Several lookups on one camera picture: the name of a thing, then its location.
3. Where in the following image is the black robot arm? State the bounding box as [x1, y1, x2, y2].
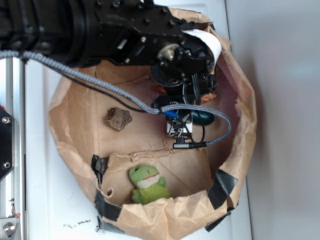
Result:
[0, 0, 218, 97]

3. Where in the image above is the green plush frog toy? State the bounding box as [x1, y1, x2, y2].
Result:
[128, 164, 171, 205]

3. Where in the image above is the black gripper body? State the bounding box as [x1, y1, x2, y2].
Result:
[151, 34, 219, 100]

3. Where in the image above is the grey braided cable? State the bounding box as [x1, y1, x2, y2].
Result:
[0, 49, 233, 148]

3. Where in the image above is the brown paper bag bin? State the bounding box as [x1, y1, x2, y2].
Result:
[48, 7, 258, 240]

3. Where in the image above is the metal corner bracket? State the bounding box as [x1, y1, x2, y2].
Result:
[0, 217, 20, 240]

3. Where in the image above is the orange spiral sea shell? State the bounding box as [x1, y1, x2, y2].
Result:
[152, 85, 217, 104]

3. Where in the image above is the dark green oval capsule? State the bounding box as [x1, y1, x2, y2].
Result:
[192, 110, 215, 126]

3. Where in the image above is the brown rough rock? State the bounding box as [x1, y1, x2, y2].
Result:
[104, 107, 133, 131]

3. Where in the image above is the aluminium frame rail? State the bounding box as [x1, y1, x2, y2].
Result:
[0, 58, 28, 240]

